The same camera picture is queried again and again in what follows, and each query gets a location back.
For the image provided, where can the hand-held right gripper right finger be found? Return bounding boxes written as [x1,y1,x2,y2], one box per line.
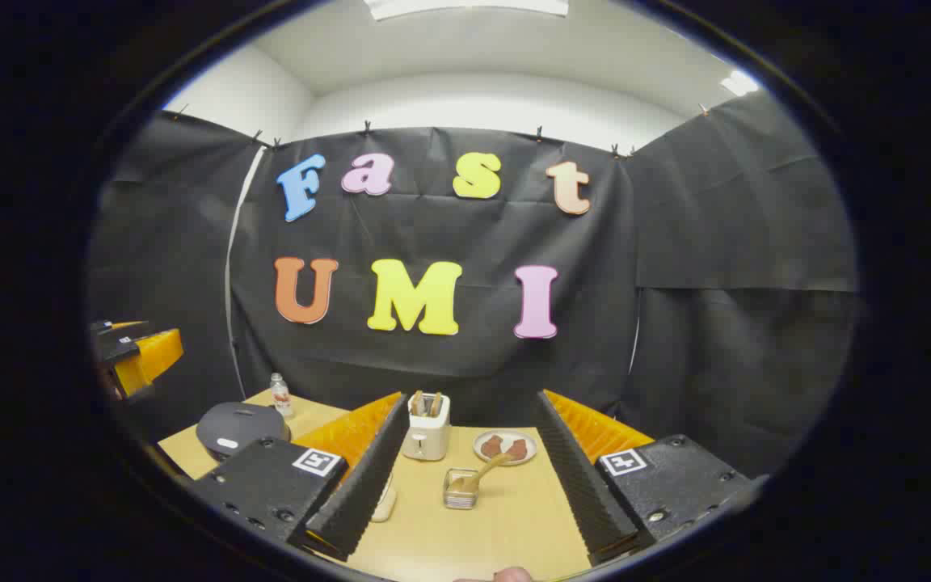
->
[534,390,756,565]

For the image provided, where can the black backdrop cloth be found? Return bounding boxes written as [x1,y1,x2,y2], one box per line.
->
[87,91,861,478]

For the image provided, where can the wooden spoon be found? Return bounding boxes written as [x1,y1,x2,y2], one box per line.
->
[451,453,515,494]

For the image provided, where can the dark grey rice cooker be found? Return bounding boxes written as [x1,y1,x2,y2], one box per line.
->
[195,402,293,462]

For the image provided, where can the white round plate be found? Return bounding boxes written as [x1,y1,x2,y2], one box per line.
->
[474,429,537,466]

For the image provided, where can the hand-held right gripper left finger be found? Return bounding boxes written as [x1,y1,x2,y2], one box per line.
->
[191,394,410,560]

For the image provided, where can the clear drink bottle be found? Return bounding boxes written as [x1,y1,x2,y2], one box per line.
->
[270,373,295,420]

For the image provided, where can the white toaster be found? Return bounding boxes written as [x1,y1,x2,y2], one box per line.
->
[401,392,452,462]

